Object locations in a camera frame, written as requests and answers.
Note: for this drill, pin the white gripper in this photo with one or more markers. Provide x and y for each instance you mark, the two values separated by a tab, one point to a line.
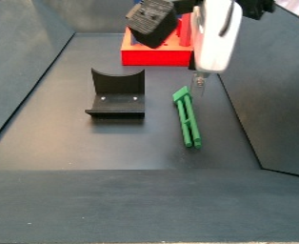
215	23

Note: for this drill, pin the green three prong object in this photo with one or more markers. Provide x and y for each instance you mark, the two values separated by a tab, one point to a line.
187	118

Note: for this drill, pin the red peg board block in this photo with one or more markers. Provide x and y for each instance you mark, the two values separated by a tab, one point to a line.
171	54

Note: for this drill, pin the black curved fixture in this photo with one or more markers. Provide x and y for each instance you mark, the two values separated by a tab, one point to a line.
119	95

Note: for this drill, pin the salmon octagonal tall peg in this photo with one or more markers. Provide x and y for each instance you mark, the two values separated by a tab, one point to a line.
186	30

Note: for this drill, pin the tall dark blue block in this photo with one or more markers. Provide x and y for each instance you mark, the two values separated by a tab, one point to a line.
134	41

